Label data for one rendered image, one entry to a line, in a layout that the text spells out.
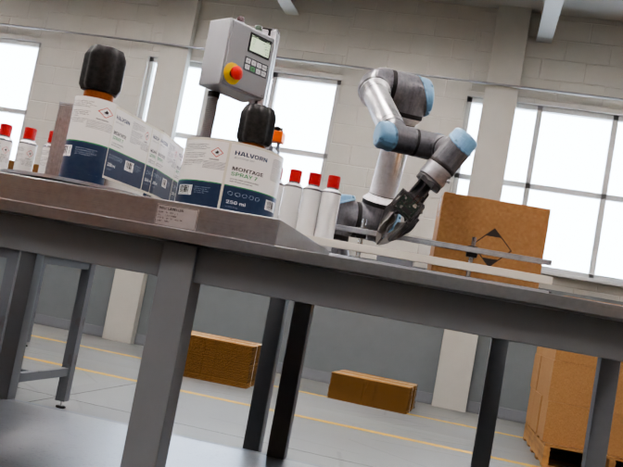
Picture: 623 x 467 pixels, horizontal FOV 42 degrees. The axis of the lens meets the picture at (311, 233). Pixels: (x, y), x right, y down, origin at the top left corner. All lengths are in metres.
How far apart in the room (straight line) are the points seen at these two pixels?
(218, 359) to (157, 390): 4.85
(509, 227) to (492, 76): 5.48
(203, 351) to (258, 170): 4.72
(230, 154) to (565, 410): 4.03
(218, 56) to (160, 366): 1.16
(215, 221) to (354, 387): 5.18
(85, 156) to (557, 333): 0.93
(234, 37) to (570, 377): 3.59
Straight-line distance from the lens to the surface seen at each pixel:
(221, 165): 1.57
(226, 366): 6.22
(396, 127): 2.17
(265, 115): 1.91
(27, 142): 2.43
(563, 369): 5.33
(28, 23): 9.31
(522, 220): 2.36
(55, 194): 1.52
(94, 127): 1.67
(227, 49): 2.31
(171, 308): 1.38
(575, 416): 5.35
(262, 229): 1.39
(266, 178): 1.60
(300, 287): 1.34
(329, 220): 2.14
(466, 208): 2.35
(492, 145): 7.62
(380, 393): 6.49
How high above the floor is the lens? 0.76
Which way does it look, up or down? 4 degrees up
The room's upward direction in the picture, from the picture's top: 10 degrees clockwise
